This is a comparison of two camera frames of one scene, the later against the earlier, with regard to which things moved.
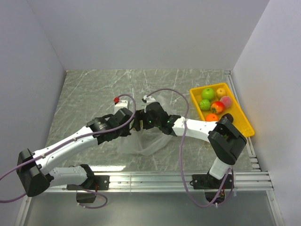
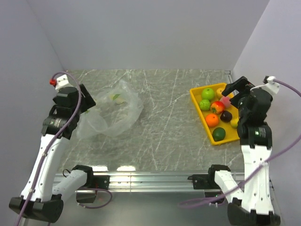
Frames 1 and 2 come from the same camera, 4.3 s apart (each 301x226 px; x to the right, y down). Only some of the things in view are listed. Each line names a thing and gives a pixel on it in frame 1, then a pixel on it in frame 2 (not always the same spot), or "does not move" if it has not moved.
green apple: (207, 93) does not move
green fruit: (204, 105) does not move
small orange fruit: (220, 92) does not move
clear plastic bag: (148, 142) to (117, 108)
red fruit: (217, 107) does not move
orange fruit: (211, 117) does not move
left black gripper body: (124, 132) to (55, 100)
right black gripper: (139, 117) to (242, 83)
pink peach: (226, 100) does not move
